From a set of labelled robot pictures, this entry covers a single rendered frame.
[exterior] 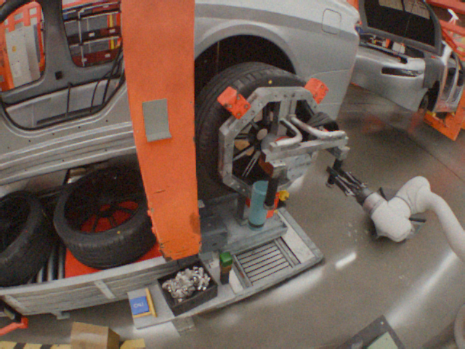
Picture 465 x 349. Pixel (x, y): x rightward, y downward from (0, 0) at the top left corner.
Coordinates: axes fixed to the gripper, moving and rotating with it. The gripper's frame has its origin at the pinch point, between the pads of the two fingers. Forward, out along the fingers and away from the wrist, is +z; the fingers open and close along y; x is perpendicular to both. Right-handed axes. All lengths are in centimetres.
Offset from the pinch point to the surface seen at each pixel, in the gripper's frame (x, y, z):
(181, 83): 39, -63, 5
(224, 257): -17, -56, -9
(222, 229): -43, -42, 22
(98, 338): -65, -124, -10
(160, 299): -38, -83, -8
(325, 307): -83, 4, -36
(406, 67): 46, 232, 85
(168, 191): 7, -69, 5
